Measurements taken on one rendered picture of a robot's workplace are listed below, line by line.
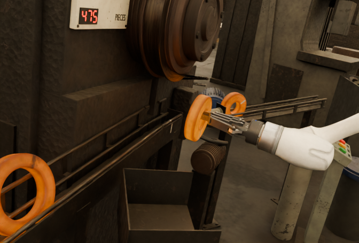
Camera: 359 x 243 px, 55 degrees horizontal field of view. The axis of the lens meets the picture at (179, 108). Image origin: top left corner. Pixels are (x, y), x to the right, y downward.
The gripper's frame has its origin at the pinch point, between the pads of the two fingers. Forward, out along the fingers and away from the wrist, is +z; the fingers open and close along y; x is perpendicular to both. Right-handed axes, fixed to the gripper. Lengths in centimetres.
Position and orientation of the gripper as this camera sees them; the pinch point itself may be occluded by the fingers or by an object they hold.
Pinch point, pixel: (200, 113)
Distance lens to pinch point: 113.0
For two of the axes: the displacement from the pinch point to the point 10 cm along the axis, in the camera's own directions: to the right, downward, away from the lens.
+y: 3.9, -2.2, 9.0
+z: -9.0, -3.1, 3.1
